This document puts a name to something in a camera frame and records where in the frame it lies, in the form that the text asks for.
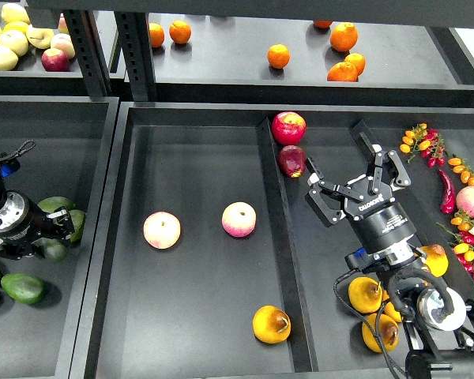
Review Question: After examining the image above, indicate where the pink apple left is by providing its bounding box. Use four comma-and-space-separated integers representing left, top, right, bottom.
143, 212, 181, 250

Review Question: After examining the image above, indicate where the mixed cherry tomato bunch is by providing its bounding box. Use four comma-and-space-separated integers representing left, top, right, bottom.
437, 211, 474, 281

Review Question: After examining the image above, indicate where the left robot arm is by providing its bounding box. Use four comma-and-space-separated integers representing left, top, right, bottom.
0, 140, 85, 261

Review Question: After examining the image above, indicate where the black left tray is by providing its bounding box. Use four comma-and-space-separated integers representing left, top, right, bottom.
0, 96, 119, 378

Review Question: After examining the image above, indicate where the dark green avocado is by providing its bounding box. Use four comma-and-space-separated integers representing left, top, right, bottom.
39, 238, 69, 263

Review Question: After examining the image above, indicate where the pink apple centre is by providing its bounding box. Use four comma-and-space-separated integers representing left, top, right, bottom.
221, 201, 257, 238

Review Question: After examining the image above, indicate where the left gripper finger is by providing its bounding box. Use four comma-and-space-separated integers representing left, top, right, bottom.
45, 208, 75, 246
0, 238, 35, 261

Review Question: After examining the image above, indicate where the red chili pepper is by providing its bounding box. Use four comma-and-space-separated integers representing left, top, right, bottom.
438, 169, 456, 214

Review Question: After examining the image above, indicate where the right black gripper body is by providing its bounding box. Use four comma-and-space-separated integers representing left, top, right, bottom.
343, 174, 416, 254

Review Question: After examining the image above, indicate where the bright red apple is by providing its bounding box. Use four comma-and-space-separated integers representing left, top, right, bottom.
272, 111, 307, 145

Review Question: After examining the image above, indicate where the black tray divider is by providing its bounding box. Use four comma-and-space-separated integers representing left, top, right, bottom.
256, 118, 318, 373
349, 119, 474, 317

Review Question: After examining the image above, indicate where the orange cherry tomato bunch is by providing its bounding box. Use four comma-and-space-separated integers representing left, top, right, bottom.
447, 156, 474, 186

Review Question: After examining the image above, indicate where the dark red apple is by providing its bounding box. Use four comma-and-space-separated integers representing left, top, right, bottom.
277, 145, 306, 178

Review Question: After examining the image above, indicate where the black tray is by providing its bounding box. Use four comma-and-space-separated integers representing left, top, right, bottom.
0, 96, 119, 378
68, 101, 474, 379

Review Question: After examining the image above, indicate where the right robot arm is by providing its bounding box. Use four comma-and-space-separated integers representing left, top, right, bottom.
306, 122, 474, 378

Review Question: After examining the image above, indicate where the black centre tray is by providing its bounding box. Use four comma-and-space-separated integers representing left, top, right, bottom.
68, 101, 474, 379

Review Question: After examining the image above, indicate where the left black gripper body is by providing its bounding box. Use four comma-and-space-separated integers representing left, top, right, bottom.
0, 193, 47, 244

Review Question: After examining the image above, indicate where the red apple on shelf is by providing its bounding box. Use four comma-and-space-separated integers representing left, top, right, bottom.
41, 48, 70, 72

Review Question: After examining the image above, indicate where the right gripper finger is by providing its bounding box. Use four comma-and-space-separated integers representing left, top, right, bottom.
351, 126, 412, 194
305, 156, 354, 227

